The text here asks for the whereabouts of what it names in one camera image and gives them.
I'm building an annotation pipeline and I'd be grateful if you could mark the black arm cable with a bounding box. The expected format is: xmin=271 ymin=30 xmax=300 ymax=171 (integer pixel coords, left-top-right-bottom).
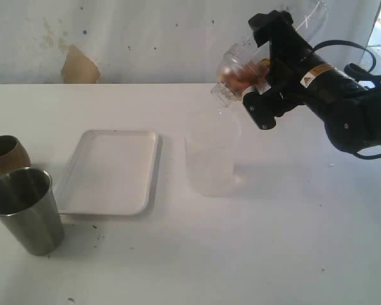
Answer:
xmin=311 ymin=39 xmax=381 ymax=159

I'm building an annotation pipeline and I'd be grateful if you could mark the clear graduated shaker cup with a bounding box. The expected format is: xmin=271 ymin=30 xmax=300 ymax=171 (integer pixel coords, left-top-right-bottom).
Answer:
xmin=241 ymin=0 xmax=330 ymax=80

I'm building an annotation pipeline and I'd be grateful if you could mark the translucent plastic container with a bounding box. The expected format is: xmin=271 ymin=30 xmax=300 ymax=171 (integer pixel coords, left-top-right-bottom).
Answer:
xmin=184 ymin=109 xmax=241 ymax=196

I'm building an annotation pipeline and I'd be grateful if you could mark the white rectangular tray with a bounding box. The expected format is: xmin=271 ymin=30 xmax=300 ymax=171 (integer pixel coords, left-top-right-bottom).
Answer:
xmin=55 ymin=130 xmax=161 ymax=217

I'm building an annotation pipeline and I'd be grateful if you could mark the brown wooden cup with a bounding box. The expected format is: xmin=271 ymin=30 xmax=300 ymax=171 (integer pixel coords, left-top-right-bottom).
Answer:
xmin=0 ymin=135 xmax=31 ymax=177

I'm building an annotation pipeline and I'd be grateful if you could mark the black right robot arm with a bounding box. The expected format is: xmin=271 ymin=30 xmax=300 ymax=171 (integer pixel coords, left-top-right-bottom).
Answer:
xmin=243 ymin=10 xmax=381 ymax=160

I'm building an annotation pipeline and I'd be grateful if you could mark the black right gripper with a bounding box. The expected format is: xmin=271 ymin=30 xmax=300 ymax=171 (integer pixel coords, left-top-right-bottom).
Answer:
xmin=243 ymin=10 xmax=304 ymax=130

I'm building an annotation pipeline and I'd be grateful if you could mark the clear dome strainer lid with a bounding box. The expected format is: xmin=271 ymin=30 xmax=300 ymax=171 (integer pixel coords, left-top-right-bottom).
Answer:
xmin=211 ymin=40 xmax=271 ymax=107

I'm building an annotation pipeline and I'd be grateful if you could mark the stainless steel tumbler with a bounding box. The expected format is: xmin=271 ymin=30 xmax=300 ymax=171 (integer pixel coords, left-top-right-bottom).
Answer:
xmin=0 ymin=167 xmax=64 ymax=256

